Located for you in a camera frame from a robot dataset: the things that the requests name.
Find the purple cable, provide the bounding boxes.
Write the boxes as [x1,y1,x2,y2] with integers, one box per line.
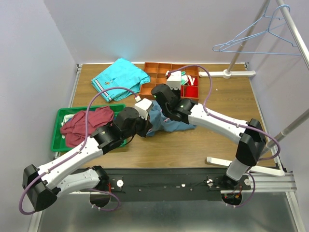
[18,87,142,215]
[169,64,281,208]

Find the blue wire hanger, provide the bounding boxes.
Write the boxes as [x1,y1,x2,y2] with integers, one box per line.
[212,4,302,56]
[218,0,299,53]

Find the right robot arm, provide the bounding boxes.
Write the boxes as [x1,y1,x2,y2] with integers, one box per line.
[151,84,266,189]

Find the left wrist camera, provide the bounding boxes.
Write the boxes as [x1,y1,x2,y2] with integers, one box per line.
[134,99,153,119]

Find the maroon shirt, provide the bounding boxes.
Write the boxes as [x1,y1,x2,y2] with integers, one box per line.
[60,106,114,148]

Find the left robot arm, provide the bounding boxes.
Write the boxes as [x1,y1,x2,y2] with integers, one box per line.
[19,105,152,215]

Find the metal clothes rack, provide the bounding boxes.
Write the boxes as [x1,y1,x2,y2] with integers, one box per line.
[213,0,309,178]

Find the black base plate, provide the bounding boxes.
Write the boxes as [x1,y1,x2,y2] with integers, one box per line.
[105,168,251,202]

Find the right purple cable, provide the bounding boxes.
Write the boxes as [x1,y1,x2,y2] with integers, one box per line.
[169,64,281,208]

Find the blue tank top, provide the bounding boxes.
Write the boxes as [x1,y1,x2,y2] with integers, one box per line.
[146,100,196,137]

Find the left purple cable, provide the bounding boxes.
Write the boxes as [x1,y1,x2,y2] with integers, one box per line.
[18,87,142,215]

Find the mint green sock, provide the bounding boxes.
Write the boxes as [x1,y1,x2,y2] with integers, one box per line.
[181,71,188,85]

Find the green plastic bin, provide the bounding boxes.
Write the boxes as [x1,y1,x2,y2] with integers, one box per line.
[51,104,126,152]

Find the red white striped sock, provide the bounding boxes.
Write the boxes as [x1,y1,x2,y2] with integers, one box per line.
[187,75,198,86]

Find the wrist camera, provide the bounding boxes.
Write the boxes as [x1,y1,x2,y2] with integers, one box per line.
[134,99,153,119]
[166,71,182,90]

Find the white cloth in bin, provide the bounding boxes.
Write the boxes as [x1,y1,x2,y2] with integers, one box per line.
[61,114,74,126]

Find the orange compartment tray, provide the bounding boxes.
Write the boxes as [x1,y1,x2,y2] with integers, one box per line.
[139,62,199,101]

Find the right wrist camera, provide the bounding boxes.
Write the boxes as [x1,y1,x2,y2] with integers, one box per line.
[166,71,182,90]

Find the turquoise folded shorts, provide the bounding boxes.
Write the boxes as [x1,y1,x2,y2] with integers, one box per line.
[91,58,150,102]

